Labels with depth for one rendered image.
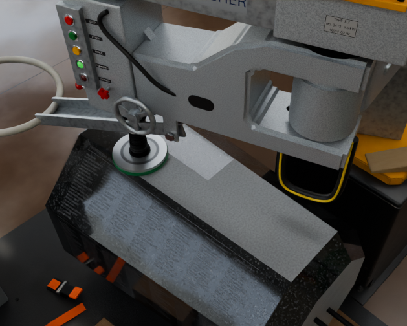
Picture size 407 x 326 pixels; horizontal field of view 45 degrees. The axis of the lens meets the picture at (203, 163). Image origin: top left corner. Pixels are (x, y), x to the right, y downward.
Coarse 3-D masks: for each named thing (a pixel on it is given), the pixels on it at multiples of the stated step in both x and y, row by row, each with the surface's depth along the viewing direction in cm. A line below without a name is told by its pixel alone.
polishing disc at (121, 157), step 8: (128, 136) 197; (152, 136) 197; (120, 144) 195; (128, 144) 194; (152, 144) 194; (160, 144) 194; (120, 152) 192; (128, 152) 192; (152, 152) 191; (160, 152) 191; (120, 160) 189; (128, 160) 189; (136, 160) 188; (144, 160) 188; (152, 160) 188; (160, 160) 188; (128, 168) 186; (136, 168) 186; (144, 168) 186; (152, 168) 186
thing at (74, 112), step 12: (60, 108) 204; (72, 108) 201; (84, 108) 198; (96, 108) 194; (48, 120) 195; (60, 120) 191; (72, 120) 187; (84, 120) 184; (96, 120) 180; (108, 120) 177; (156, 132) 170; (180, 132) 164
